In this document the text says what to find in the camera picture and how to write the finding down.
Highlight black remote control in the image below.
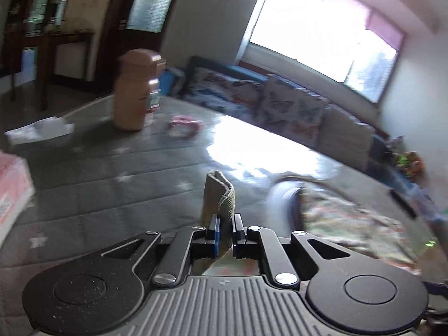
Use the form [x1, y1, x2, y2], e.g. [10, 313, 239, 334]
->
[389, 188, 418, 218]

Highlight orange fox plush toy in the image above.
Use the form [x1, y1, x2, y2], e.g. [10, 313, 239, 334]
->
[408, 151, 425, 178]

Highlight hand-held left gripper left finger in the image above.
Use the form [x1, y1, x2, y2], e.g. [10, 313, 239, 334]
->
[101, 216, 221, 288]

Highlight dark wooden cabinet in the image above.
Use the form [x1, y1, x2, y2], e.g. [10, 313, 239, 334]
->
[0, 0, 72, 78]

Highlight beige cushion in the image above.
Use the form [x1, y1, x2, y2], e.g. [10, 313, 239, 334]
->
[321, 106, 377, 173]

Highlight pink cartoon face bottle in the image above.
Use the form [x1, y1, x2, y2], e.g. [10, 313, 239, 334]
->
[111, 48, 166, 132]

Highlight blue sofa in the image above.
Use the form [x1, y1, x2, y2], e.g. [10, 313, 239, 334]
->
[167, 55, 398, 183]

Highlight blue cloth bundle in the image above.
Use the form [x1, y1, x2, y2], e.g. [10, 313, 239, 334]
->
[158, 67, 187, 97]

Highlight floral patterned tray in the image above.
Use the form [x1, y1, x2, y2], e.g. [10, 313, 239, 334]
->
[191, 170, 423, 278]

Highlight dog plush toy green vest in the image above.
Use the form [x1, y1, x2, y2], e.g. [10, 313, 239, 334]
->
[395, 151, 412, 177]

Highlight dark wooden side table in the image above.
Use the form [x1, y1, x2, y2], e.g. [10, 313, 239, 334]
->
[10, 31, 96, 111]

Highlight window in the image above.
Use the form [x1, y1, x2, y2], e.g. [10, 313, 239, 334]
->
[241, 0, 407, 104]

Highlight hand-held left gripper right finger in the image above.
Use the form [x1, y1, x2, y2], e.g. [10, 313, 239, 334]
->
[233, 213, 351, 286]

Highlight square butterfly print cushion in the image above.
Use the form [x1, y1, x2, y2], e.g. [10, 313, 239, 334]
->
[258, 74, 330, 145]

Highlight wide butterfly print cushion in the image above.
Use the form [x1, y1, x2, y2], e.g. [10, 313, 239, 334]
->
[181, 66, 267, 124]

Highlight white board blue frame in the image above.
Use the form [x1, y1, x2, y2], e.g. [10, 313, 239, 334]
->
[22, 46, 38, 89]

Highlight dark wooden door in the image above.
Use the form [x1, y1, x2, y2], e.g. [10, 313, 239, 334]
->
[97, 0, 183, 92]

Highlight white paper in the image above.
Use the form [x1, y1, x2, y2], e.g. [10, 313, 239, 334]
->
[4, 116, 75, 146]

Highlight pink hair tie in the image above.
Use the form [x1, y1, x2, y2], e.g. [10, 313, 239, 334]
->
[167, 115, 204, 139]

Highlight pink and white box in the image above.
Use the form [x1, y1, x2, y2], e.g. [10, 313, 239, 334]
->
[0, 150, 36, 250]

